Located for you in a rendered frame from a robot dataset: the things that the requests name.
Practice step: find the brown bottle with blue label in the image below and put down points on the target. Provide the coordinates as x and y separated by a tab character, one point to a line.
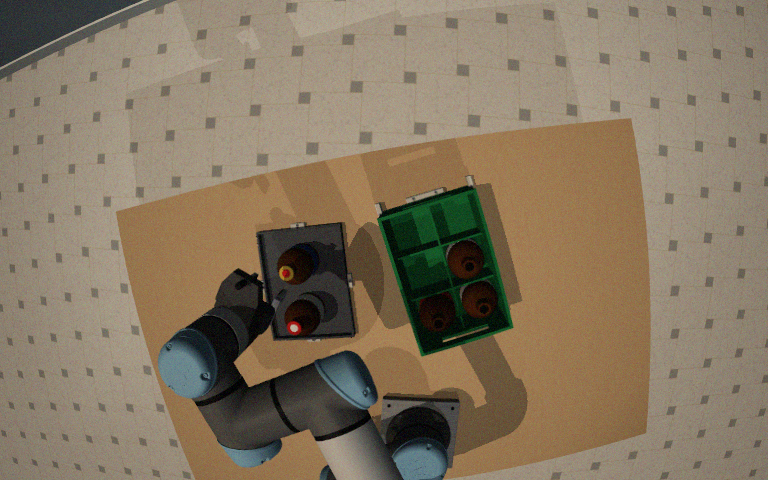
302	260

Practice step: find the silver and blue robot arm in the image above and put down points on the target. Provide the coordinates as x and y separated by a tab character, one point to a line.
330	397

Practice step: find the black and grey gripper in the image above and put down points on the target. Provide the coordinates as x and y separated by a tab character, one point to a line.
243	306

